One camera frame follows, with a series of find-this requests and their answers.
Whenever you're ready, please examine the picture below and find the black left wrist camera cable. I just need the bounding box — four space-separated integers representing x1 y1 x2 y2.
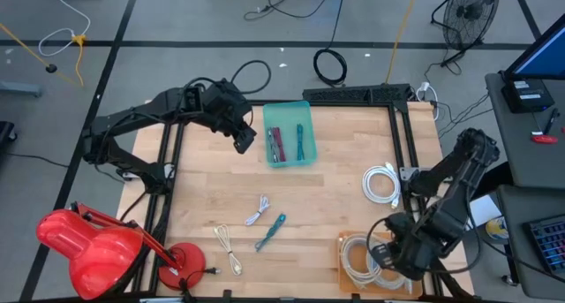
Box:
228 58 272 96

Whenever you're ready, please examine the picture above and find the small white USB cable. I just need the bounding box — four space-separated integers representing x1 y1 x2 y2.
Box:
244 194 271 227

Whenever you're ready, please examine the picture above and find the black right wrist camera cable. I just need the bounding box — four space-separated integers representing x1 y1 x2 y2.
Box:
365 216 392 251

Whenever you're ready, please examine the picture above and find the teal translucent plastic bin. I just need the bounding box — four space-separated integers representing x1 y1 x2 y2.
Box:
261 100 319 169

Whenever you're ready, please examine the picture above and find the small red object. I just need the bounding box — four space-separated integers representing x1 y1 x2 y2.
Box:
531 133 560 145

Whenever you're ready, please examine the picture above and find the small grey control box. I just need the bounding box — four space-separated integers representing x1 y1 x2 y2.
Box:
115 168 139 183

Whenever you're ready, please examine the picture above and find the grey metal bracket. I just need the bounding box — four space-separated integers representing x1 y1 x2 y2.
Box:
399 165 432 184

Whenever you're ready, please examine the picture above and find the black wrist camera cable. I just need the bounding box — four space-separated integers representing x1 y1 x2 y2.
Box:
228 58 272 96
365 216 392 251

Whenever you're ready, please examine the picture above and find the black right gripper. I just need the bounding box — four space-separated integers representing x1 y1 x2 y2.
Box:
386 212 438 281

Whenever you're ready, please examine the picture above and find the keyboard with colourful keys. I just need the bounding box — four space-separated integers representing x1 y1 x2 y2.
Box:
523 214 565 277

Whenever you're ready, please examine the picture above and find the black lamp power cord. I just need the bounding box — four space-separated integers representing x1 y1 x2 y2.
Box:
178 265 221 302

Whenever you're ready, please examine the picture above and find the black tangled floor cable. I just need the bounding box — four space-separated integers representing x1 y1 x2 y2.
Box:
244 0 336 21

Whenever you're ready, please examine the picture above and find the grey desk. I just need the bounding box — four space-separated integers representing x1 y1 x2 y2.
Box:
496 183 565 302
484 71 565 189

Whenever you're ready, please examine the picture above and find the white paper sheet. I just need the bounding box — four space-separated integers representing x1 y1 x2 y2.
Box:
467 194 504 231

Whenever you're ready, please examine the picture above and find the grey metal base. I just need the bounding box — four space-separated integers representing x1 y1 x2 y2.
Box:
0 80 44 98

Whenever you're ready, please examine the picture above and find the black computer monitor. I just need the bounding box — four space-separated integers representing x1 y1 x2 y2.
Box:
502 13 565 81

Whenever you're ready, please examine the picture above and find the thin yellow knotted cord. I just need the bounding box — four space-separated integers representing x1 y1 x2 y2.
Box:
0 22 87 87

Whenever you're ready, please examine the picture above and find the red desk lamp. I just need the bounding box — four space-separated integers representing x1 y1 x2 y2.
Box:
35 201 207 300

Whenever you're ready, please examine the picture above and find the white power adapter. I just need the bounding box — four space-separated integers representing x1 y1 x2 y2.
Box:
414 80 441 121

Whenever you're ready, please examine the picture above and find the black coiled cable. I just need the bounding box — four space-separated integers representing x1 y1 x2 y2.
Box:
312 0 350 87

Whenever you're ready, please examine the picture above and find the yellow hanging cable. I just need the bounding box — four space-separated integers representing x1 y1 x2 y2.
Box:
384 0 423 86

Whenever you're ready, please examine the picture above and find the beige ethernet cable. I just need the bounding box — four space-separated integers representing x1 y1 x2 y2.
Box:
339 231 392 292

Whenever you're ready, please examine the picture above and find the orange plastic tray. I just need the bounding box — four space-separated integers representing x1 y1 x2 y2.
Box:
337 230 424 295

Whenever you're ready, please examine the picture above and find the thin cream USB cable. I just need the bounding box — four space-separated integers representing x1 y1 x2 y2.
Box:
213 223 244 276

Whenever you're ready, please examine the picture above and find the black white braided USB cable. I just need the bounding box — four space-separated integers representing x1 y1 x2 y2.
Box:
266 126 280 163

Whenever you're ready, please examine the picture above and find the white floor cable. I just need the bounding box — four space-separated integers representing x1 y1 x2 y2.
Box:
37 0 92 57

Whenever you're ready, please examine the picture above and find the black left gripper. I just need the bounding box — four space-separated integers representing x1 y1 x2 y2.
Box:
203 78 253 132

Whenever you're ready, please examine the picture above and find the black caster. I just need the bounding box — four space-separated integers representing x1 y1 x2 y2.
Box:
0 120 19 144

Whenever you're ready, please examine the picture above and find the teal black braided USB cable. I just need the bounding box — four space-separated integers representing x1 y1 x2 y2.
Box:
295 123 306 162
254 212 287 253

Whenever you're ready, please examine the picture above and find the black floor fan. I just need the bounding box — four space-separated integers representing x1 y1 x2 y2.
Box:
430 0 502 68

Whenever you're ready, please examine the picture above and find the black pen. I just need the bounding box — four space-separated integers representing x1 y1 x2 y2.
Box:
543 107 560 135

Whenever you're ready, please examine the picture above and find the black perforated long box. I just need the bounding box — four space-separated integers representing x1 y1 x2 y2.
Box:
302 83 414 104

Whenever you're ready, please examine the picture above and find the round blue yellow object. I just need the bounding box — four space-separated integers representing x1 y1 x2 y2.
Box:
485 216 511 242

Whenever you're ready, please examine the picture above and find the black mini computer box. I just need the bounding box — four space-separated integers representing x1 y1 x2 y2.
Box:
501 77 556 114

